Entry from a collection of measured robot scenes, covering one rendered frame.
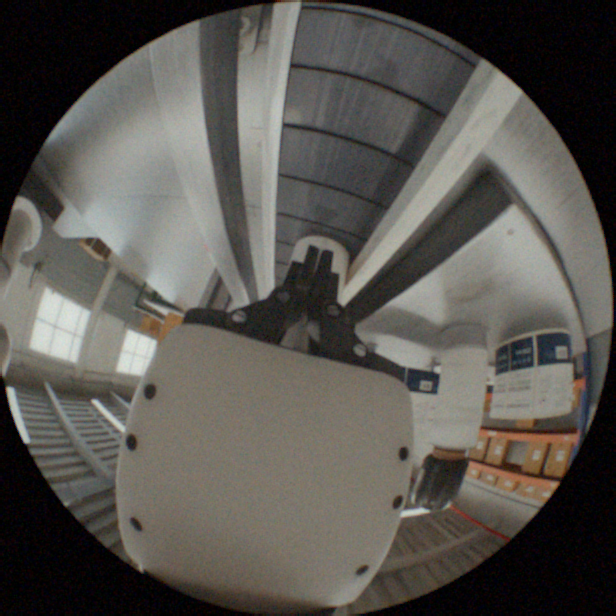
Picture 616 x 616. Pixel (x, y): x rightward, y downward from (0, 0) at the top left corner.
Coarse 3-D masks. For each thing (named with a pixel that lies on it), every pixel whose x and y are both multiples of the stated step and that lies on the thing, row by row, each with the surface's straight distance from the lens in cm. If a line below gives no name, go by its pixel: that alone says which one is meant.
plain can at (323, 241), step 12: (300, 240) 18; (312, 240) 17; (324, 240) 17; (336, 240) 17; (300, 252) 16; (336, 252) 16; (348, 252) 18; (336, 264) 16; (300, 324) 13; (288, 336) 13; (300, 336) 13; (300, 348) 13
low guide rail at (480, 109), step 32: (480, 64) 11; (480, 96) 9; (512, 96) 10; (448, 128) 10; (480, 128) 9; (448, 160) 9; (416, 192) 10; (384, 224) 12; (416, 224) 11; (384, 256) 13; (352, 288) 17
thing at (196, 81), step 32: (192, 32) 4; (224, 32) 5; (160, 64) 5; (192, 64) 4; (224, 64) 5; (160, 96) 5; (192, 96) 4; (224, 96) 5; (192, 128) 5; (224, 128) 5; (192, 160) 5; (224, 160) 5; (192, 192) 6; (224, 192) 6; (224, 224) 6; (224, 256) 8; (256, 288) 13
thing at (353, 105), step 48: (336, 48) 12; (384, 48) 12; (432, 48) 12; (288, 96) 12; (336, 96) 12; (384, 96) 12; (432, 96) 12; (288, 144) 13; (336, 144) 13; (384, 144) 12; (288, 192) 15; (336, 192) 14; (384, 192) 14; (288, 240) 19
